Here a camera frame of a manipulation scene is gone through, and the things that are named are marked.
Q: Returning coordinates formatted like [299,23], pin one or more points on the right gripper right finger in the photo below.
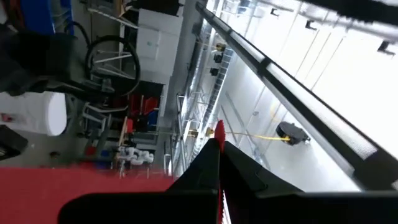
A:
[311,208]

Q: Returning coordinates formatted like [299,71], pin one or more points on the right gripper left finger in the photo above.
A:
[140,208]

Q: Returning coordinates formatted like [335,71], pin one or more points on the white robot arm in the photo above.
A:
[136,155]

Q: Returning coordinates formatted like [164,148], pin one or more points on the white trash can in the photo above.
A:
[37,113]

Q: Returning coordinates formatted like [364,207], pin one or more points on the blue storage bin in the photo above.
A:
[37,15]

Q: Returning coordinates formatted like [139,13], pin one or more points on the red elastic bandage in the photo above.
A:
[46,193]

